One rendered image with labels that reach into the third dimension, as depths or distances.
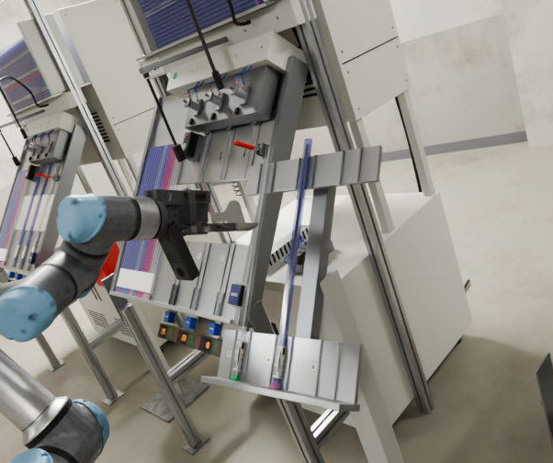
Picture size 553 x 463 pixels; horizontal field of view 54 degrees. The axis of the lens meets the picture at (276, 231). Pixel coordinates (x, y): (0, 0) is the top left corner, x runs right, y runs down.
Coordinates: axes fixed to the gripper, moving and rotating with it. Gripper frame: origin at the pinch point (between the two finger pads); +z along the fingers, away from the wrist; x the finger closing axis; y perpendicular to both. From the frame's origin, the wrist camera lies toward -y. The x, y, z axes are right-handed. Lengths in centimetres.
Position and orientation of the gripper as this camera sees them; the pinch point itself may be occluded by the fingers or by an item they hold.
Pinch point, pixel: (231, 230)
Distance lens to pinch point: 110.2
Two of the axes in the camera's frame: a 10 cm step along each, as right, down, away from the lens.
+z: 6.6, -0.1, 7.5
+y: -0.4, -10.0, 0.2
